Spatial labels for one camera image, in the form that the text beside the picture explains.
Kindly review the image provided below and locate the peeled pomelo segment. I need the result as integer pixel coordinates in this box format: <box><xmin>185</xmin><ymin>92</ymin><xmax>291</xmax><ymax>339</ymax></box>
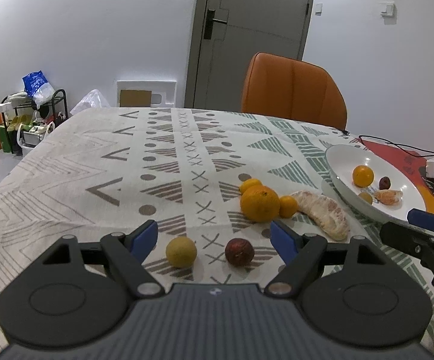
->
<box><xmin>373</xmin><ymin>189</ymin><xmax>403</xmax><ymax>206</ymax></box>

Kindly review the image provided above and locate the small orange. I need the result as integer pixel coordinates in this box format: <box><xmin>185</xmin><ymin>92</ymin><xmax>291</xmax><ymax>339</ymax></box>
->
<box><xmin>352</xmin><ymin>165</ymin><xmax>375</xmax><ymax>188</ymax></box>

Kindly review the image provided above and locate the small yellow fruit on plate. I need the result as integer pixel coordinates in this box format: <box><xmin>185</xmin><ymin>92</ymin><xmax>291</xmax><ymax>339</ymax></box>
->
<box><xmin>358</xmin><ymin>191</ymin><xmax>373</xmax><ymax>205</ymax></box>

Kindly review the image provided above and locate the red orange printed mat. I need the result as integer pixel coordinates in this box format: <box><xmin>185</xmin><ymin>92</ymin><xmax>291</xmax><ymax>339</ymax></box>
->
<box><xmin>359</xmin><ymin>138</ymin><xmax>434</xmax><ymax>214</ymax></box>

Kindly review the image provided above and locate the large pomelo segment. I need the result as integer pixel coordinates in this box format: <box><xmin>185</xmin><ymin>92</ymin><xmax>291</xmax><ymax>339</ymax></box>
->
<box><xmin>291</xmin><ymin>190</ymin><xmax>350</xmax><ymax>242</ymax></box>

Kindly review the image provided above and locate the white ceramic plate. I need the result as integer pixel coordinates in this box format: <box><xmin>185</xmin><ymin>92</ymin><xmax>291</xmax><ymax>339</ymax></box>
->
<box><xmin>325</xmin><ymin>145</ymin><xmax>426</xmax><ymax>224</ymax></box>

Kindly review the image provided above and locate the small tangerine right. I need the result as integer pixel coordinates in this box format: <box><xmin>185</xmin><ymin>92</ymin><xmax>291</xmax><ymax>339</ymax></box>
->
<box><xmin>280</xmin><ymin>195</ymin><xmax>298</xmax><ymax>219</ymax></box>

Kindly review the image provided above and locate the small tangerine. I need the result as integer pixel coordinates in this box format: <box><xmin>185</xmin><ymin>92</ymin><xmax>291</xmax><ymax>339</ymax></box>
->
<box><xmin>239</xmin><ymin>178</ymin><xmax>262</xmax><ymax>194</ymax></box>
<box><xmin>280</xmin><ymin>195</ymin><xmax>298</xmax><ymax>219</ymax></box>

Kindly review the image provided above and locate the yellow-green round fruit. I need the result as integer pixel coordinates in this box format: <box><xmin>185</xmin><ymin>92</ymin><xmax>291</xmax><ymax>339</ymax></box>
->
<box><xmin>166</xmin><ymin>236</ymin><xmax>197</xmax><ymax>268</ymax></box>

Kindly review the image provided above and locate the large orange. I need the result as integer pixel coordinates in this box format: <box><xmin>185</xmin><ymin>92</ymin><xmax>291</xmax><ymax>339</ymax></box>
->
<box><xmin>240</xmin><ymin>185</ymin><xmax>280</xmax><ymax>223</ymax></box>

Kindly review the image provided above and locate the small tangerine behind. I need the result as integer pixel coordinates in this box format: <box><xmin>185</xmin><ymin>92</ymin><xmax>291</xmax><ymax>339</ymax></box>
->
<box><xmin>239</xmin><ymin>178</ymin><xmax>262</xmax><ymax>194</ymax></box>

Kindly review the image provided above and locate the patterned white tablecloth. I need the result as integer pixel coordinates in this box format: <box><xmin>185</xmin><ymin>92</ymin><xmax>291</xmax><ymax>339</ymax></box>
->
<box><xmin>0</xmin><ymin>106</ymin><xmax>434</xmax><ymax>360</ymax></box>

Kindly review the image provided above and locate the black metal rack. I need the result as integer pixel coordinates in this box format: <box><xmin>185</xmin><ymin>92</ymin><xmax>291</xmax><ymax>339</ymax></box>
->
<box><xmin>0</xmin><ymin>88</ymin><xmax>69</xmax><ymax>155</ymax></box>

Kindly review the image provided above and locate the white plastic bag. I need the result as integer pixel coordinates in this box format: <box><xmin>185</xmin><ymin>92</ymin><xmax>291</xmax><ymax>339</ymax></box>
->
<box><xmin>70</xmin><ymin>89</ymin><xmax>110</xmax><ymax>116</ymax></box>

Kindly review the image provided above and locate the orange leather chair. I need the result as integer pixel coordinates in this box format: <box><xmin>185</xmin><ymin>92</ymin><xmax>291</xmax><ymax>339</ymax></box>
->
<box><xmin>241</xmin><ymin>52</ymin><xmax>347</xmax><ymax>130</ymax></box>

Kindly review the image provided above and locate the white foam packaging with cardboard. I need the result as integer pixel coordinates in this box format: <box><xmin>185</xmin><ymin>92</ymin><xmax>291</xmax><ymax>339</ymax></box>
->
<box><xmin>117</xmin><ymin>80</ymin><xmax>177</xmax><ymax>107</ymax></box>

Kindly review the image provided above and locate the blue white bag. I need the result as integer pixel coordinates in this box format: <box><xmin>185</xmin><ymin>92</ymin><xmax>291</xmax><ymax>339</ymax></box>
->
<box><xmin>22</xmin><ymin>71</ymin><xmax>55</xmax><ymax>109</ymax></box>

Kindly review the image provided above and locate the grey door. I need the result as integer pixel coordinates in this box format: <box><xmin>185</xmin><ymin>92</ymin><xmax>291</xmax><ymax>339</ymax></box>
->
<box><xmin>184</xmin><ymin>0</ymin><xmax>313</xmax><ymax>111</ymax></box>

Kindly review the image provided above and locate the black cable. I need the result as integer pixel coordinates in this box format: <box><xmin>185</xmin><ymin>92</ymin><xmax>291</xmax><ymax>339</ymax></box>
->
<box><xmin>340</xmin><ymin>130</ymin><xmax>434</xmax><ymax>159</ymax></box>

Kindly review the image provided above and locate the white wall switch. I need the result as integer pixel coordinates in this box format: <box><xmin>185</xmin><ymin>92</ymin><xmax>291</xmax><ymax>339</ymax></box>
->
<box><xmin>379</xmin><ymin>2</ymin><xmax>396</xmax><ymax>18</ymax></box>

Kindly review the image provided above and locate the small wall switch by door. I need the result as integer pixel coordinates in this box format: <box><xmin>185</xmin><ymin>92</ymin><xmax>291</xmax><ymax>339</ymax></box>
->
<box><xmin>314</xmin><ymin>3</ymin><xmax>323</xmax><ymax>16</ymax></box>

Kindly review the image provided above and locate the black door handle lock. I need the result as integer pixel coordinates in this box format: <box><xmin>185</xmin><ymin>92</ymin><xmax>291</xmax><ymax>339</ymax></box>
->
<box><xmin>203</xmin><ymin>9</ymin><xmax>227</xmax><ymax>40</ymax></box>

